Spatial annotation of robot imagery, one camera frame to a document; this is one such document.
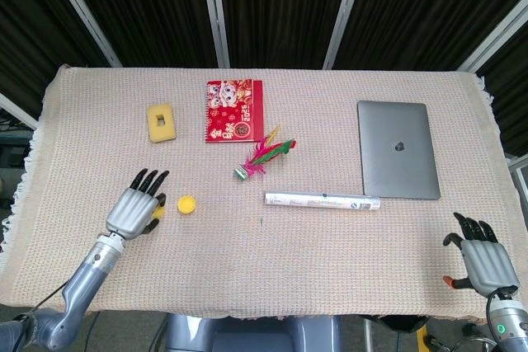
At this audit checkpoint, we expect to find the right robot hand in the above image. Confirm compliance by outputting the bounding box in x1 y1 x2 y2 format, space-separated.
441 212 521 298

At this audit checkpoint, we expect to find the grey laptop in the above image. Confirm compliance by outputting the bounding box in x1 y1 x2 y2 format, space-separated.
356 100 442 200

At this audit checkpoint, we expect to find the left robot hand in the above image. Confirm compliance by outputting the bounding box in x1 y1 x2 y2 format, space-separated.
105 168 171 242

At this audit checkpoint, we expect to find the red spiral 2025 calendar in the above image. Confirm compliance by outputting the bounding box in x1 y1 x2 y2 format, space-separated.
204 78 265 143

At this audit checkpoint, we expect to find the beige woven tablecloth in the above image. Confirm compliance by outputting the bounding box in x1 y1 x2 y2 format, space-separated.
0 63 528 324

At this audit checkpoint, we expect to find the yellow round cap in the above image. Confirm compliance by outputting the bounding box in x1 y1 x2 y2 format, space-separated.
177 195 198 215

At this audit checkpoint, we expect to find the silver printed tube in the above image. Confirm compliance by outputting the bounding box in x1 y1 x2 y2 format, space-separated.
264 190 381 211

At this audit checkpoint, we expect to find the yellow sponge with rectangular hole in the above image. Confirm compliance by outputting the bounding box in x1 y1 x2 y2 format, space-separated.
146 102 177 143

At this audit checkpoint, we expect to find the colourful feather shuttlecock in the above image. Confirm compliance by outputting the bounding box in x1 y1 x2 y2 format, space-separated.
233 124 298 181

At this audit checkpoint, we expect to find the black curtain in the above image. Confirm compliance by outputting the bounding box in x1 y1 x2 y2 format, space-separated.
0 0 528 159

